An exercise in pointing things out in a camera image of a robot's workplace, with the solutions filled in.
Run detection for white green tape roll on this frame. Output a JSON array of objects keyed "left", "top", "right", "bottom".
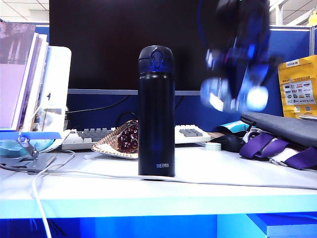
[{"left": 205, "top": 141, "right": 222, "bottom": 151}]

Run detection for long white cable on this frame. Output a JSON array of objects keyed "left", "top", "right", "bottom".
[{"left": 42, "top": 170, "right": 317, "bottom": 190}]

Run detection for white file holder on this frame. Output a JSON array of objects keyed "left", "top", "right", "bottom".
[{"left": 37, "top": 46, "right": 72, "bottom": 136}]

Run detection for thin white book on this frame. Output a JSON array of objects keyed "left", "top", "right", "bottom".
[{"left": 21, "top": 33, "right": 49, "bottom": 131}]

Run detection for grey fabric laptop sleeve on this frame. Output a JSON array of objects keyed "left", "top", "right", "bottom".
[{"left": 240, "top": 111, "right": 317, "bottom": 149}]

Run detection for yellow duck toy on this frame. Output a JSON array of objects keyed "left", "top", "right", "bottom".
[{"left": 306, "top": 9, "right": 317, "bottom": 27}]

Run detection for woven tray with snacks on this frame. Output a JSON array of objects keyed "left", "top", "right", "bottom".
[{"left": 91, "top": 119, "right": 139, "bottom": 160}]

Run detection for grey metal laptop stand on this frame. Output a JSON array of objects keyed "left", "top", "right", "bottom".
[{"left": 0, "top": 127, "right": 62, "bottom": 176}]

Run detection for white cable with plug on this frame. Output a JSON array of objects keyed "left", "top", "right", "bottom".
[{"left": 31, "top": 149, "right": 90, "bottom": 238}]

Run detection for light blue tissue pack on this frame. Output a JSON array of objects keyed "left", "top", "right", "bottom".
[{"left": 0, "top": 138, "right": 55, "bottom": 158}]

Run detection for black computer monitor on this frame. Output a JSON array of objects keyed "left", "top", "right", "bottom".
[{"left": 49, "top": 0, "right": 233, "bottom": 96}]

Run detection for teal white packet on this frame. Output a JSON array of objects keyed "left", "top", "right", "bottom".
[{"left": 217, "top": 120, "right": 251, "bottom": 133}]

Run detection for yellow printed package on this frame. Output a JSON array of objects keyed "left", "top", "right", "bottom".
[{"left": 277, "top": 55, "right": 317, "bottom": 119}]

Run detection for black computer mouse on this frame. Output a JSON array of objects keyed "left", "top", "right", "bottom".
[{"left": 210, "top": 134, "right": 245, "bottom": 153}]

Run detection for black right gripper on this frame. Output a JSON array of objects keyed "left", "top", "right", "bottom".
[{"left": 206, "top": 31, "right": 283, "bottom": 106}]

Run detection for clear mineral water bottle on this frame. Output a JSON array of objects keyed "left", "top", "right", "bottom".
[{"left": 200, "top": 75, "right": 269, "bottom": 113}]

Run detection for blue office partition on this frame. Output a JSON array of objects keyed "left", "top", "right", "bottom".
[{"left": 34, "top": 23, "right": 317, "bottom": 132}]

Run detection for looped black cable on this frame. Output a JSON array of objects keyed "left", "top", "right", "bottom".
[{"left": 115, "top": 111, "right": 136, "bottom": 128}]

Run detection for black monitor cable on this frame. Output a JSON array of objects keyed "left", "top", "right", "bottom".
[{"left": 65, "top": 95, "right": 129, "bottom": 115}]

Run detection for black thermos flask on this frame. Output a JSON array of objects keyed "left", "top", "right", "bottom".
[{"left": 138, "top": 45, "right": 176, "bottom": 178}]

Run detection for white and grey keyboard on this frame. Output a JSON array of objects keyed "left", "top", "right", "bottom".
[{"left": 61, "top": 125, "right": 212, "bottom": 151}]

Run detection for white tote bag purple straps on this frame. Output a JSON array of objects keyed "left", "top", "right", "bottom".
[{"left": 239, "top": 127, "right": 317, "bottom": 172}]

